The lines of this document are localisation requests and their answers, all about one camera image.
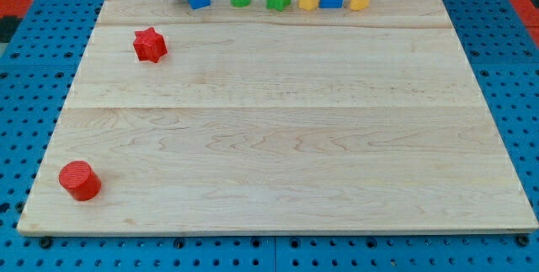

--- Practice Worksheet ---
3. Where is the red star block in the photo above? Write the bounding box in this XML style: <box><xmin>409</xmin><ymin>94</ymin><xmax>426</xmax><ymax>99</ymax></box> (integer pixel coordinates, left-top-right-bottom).
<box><xmin>133</xmin><ymin>27</ymin><xmax>168</xmax><ymax>63</ymax></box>

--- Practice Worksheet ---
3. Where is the light wooden board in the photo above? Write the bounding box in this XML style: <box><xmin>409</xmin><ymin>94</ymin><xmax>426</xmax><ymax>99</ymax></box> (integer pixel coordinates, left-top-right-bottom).
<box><xmin>18</xmin><ymin>0</ymin><xmax>538</xmax><ymax>237</ymax></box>

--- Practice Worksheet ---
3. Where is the red cylinder block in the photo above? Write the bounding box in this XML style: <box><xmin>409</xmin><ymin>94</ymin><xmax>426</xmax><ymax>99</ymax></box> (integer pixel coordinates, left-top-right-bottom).
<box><xmin>58</xmin><ymin>161</ymin><xmax>102</xmax><ymax>201</ymax></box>

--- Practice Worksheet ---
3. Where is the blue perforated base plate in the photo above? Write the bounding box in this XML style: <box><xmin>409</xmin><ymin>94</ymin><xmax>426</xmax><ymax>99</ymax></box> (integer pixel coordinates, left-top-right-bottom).
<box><xmin>1</xmin><ymin>0</ymin><xmax>538</xmax><ymax>271</ymax></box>

